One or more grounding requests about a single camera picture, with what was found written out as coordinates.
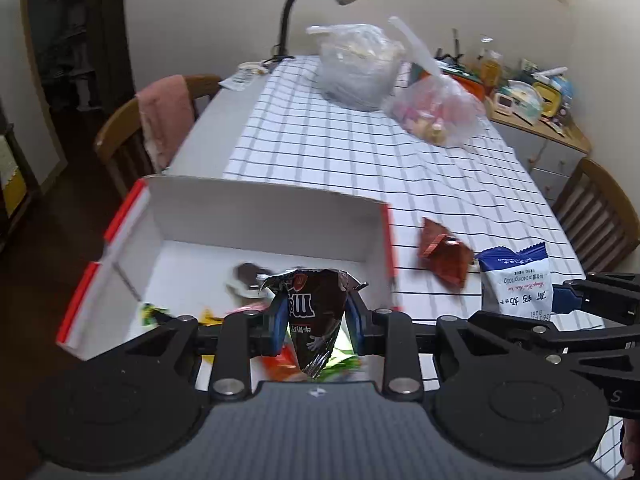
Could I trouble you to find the yellow foil snack packet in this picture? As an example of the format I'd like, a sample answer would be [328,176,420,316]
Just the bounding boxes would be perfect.
[198,309,224,326]

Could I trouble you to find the green snack bar packet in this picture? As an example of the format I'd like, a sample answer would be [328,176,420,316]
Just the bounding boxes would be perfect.
[317,348,363,382]

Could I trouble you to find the white blue snack packet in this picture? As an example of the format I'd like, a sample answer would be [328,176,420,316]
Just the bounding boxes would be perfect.
[476,243,553,321]

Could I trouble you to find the brown chocolate candy packet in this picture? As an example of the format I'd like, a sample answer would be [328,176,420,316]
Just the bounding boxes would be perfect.
[262,268,367,379]

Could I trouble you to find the small green jelly cup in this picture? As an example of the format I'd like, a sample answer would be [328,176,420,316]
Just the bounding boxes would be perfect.
[140,302,172,326]

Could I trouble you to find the dark red foil snack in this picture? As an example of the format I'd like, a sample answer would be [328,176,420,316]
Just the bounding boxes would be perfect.
[418,218,474,292]

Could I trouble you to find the red crispy noodle packet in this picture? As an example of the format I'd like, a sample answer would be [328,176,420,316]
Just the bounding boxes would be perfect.
[259,344,307,382]

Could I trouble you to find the pink plastic bag of snacks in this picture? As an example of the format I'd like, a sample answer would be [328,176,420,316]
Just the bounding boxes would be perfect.
[381,16,486,148]

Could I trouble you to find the person right hand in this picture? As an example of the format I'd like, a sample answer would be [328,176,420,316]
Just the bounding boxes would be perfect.
[620,419,640,479]

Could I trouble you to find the right wooden chair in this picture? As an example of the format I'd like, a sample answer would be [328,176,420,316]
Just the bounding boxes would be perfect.
[552,157,639,273]

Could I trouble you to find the wooden chair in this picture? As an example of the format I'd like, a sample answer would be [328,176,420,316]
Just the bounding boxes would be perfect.
[552,157,639,273]
[93,72,224,198]

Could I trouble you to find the red white cardboard box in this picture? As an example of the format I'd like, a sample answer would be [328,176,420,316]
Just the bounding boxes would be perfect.
[56,176,396,360]

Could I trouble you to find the checkered white tablecloth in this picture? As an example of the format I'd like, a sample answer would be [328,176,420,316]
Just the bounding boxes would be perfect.
[224,56,582,324]

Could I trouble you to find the white wooden cabinet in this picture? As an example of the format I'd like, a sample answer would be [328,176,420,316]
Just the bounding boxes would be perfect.
[485,100,592,205]

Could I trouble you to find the yellow box on cabinet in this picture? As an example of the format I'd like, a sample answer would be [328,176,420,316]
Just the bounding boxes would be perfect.
[533,81,563,119]

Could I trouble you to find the tissue pack white green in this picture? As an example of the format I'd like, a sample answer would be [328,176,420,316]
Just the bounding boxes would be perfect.
[506,79,544,126]

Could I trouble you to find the pink digital timer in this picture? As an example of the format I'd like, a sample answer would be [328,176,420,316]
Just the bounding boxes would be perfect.
[492,91,515,116]

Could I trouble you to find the left wooden chair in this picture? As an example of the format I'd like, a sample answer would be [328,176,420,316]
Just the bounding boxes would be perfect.
[93,72,224,198]

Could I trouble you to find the pink towel on chair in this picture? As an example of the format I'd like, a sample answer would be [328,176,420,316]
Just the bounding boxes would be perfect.
[137,75,194,172]

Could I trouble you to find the orange folding basket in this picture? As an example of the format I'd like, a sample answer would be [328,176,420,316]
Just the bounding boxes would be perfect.
[440,65,486,103]

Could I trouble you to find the paper card on table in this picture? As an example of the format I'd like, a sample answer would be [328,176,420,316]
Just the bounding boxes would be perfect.
[219,62,269,92]

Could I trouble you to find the amber liquid bottle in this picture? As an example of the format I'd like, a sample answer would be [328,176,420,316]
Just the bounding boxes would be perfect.
[480,36,503,94]

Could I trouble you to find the clear plastic bag white contents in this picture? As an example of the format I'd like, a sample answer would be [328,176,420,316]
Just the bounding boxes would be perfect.
[306,24,405,112]

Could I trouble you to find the dark bookshelf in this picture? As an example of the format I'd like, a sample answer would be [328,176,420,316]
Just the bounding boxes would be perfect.
[23,0,134,162]

